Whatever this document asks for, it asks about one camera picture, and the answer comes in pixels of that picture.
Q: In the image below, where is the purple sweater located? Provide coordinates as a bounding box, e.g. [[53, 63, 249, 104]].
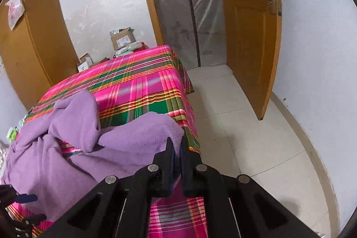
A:
[[2, 90, 185, 224]]

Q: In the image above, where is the wooden door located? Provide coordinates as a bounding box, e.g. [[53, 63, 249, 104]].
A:
[[213, 0, 282, 121]]

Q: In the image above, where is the wooden wardrobe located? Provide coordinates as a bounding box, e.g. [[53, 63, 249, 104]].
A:
[[0, 0, 80, 110]]

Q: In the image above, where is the small white cardboard box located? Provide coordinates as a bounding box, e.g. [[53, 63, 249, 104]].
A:
[[77, 53, 94, 72]]

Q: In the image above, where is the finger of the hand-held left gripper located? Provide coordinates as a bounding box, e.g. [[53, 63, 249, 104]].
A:
[[0, 184, 38, 208], [14, 213, 47, 230]]

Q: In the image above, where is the white plastic bag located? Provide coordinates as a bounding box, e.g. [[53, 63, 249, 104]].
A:
[[6, 0, 25, 31]]

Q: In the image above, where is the clear plastic door curtain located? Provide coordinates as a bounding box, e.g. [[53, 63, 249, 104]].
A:
[[145, 0, 228, 68]]

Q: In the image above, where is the open brown cardboard box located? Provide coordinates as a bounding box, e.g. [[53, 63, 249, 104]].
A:
[[110, 27, 137, 51]]

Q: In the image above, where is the pink green plaid cloth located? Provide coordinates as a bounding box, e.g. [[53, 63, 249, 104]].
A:
[[7, 44, 208, 238]]

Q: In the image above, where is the green packet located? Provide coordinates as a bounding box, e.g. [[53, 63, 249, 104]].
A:
[[7, 126, 20, 142]]

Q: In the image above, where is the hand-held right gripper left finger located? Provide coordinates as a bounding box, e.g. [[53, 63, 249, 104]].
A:
[[41, 137, 176, 238]]

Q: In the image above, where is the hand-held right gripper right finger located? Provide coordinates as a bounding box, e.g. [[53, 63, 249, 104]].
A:
[[180, 137, 322, 238]]

